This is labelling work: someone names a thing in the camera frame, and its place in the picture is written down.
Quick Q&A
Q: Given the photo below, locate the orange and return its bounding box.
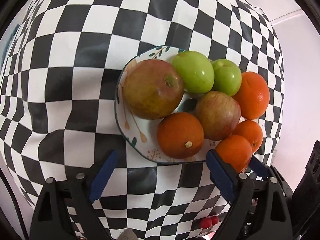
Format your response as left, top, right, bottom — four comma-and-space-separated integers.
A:
157, 112, 204, 159
233, 72, 270, 120
215, 135, 253, 173
232, 120, 263, 153

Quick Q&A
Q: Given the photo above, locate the dark red apple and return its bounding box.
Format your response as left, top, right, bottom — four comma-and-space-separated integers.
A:
123, 59, 184, 120

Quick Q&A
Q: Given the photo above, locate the red cherry tomato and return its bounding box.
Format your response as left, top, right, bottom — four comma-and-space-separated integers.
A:
200, 218, 212, 229
210, 216, 220, 225

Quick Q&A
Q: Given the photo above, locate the red apple on plate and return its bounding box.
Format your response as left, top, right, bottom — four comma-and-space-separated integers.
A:
194, 91, 241, 141

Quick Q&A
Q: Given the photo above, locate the orange on plate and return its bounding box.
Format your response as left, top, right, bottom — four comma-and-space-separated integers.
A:
233, 72, 270, 120

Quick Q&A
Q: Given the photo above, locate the small green apple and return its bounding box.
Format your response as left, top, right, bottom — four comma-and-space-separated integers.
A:
212, 59, 242, 96

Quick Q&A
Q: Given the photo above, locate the white floral ceramic plate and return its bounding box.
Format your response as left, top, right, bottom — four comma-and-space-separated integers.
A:
114, 45, 219, 165

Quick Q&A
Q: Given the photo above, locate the large green apple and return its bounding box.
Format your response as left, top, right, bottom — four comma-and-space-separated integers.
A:
171, 51, 215, 94

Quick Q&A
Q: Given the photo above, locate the black white checkered cloth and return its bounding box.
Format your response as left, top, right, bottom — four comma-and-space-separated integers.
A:
1, 0, 284, 239

